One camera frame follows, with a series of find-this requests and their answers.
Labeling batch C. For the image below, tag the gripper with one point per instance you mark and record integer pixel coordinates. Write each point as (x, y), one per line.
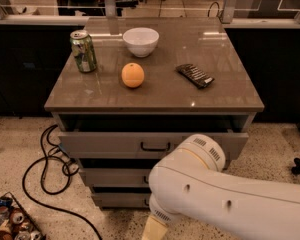
(160, 210)

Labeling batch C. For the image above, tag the grey bottom drawer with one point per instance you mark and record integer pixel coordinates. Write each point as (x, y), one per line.
(121, 197)

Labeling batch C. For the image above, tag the grey drawer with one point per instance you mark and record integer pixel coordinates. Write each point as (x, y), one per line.
(116, 172)
(121, 197)
(120, 145)

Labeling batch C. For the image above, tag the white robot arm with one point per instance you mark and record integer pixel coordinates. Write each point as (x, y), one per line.
(190, 181)

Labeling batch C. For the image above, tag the grey middle drawer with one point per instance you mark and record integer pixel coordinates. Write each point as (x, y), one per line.
(116, 172)

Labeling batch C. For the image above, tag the grey top drawer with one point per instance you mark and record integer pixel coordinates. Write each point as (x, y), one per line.
(120, 145)

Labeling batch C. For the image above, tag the grey drawer cabinet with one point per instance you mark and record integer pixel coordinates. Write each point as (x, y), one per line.
(202, 42)

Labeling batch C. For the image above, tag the orange fruit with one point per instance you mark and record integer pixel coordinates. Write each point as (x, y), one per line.
(132, 75)

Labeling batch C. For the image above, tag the dark snack bar packet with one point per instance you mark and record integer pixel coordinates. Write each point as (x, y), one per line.
(195, 75)

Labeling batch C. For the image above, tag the white ceramic bowl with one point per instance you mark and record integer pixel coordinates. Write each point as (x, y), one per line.
(141, 41)

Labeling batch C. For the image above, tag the green soda can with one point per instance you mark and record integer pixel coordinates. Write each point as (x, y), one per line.
(83, 51)

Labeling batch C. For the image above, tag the wire basket of cans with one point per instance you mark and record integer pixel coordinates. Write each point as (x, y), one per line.
(15, 222)

